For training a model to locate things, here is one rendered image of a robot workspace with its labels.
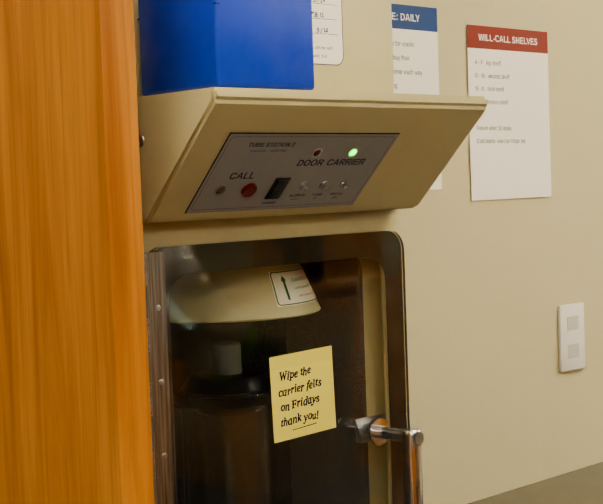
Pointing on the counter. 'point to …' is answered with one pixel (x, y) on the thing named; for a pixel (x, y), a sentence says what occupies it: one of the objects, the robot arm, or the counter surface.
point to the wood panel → (54, 257)
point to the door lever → (411, 472)
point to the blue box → (225, 44)
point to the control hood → (377, 193)
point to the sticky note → (302, 393)
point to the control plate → (335, 172)
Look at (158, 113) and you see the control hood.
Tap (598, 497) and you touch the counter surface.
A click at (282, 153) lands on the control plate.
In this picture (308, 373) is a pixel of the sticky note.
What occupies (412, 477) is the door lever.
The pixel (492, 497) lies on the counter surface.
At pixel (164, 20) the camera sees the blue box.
